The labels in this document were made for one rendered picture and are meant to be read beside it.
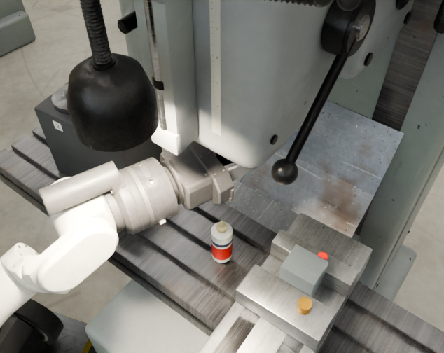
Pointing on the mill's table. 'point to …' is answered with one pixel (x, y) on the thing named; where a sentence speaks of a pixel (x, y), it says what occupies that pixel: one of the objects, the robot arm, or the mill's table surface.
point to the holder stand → (45, 116)
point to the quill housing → (251, 72)
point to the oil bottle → (221, 241)
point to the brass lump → (304, 305)
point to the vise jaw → (284, 307)
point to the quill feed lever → (334, 42)
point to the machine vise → (226, 328)
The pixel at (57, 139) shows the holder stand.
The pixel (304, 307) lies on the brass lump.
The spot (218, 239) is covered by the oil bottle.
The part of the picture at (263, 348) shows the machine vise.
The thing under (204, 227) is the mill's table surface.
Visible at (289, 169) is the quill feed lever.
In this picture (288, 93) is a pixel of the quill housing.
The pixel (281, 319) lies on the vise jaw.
